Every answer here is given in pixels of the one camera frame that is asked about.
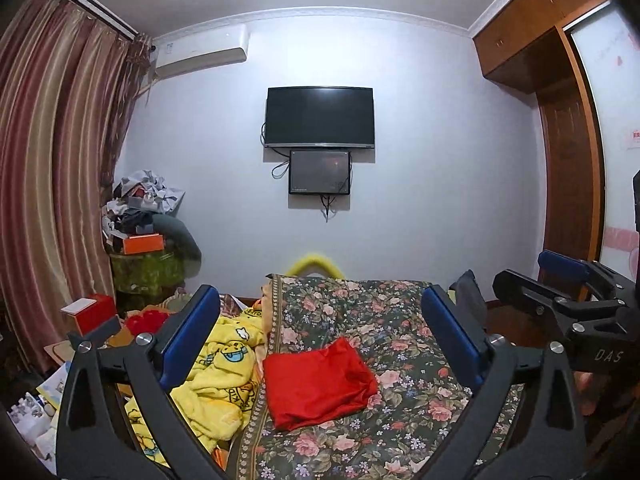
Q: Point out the yellow cartoon blanket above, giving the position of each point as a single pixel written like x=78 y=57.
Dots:
x=225 y=375

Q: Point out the small black wall monitor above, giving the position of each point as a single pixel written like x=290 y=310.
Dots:
x=320 y=171

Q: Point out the yellow plush toy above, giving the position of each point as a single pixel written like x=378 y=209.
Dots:
x=314 y=262

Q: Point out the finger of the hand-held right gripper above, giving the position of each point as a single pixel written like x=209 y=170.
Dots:
x=562 y=264
x=525 y=297

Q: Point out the person's right hand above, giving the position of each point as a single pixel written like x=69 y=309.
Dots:
x=584 y=387

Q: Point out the wooden overhead cabinet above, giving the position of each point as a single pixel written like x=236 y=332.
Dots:
x=530 y=35

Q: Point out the green patterned cloth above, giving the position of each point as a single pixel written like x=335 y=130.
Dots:
x=145 y=272

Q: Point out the red plush toy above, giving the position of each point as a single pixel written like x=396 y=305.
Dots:
x=147 y=322

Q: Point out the red and white box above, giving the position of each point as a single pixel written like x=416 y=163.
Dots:
x=90 y=312

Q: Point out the white heart-print sliding door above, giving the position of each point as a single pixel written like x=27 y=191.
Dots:
x=612 y=110

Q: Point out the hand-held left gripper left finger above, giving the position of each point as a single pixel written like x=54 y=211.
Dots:
x=192 y=330

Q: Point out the grey stuffed cushion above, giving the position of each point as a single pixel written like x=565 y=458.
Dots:
x=182 y=240

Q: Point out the red zip jacket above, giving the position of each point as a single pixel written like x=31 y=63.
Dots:
x=320 y=385

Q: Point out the orange box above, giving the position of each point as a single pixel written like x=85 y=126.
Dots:
x=144 y=244

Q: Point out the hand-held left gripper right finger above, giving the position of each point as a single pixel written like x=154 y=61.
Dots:
x=450 y=332

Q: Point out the pile of clutter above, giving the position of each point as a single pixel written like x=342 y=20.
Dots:
x=140 y=200

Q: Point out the dark grey bag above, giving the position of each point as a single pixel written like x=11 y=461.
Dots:
x=470 y=295

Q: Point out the striped brown curtain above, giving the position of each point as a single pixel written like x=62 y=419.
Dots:
x=55 y=160

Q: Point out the white air conditioner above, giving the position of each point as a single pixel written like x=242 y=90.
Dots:
x=200 y=52

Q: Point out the floral bedspread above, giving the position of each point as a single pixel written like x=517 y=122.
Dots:
x=400 y=320

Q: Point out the black wall television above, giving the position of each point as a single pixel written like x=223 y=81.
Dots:
x=320 y=117

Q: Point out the pile of printed papers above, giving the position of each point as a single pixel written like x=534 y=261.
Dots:
x=35 y=405

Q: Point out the grey tray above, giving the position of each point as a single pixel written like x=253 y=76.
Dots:
x=102 y=332

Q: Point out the door sticker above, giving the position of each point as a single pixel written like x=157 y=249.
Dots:
x=636 y=140

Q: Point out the curtain rail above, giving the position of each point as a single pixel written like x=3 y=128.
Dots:
x=90 y=5

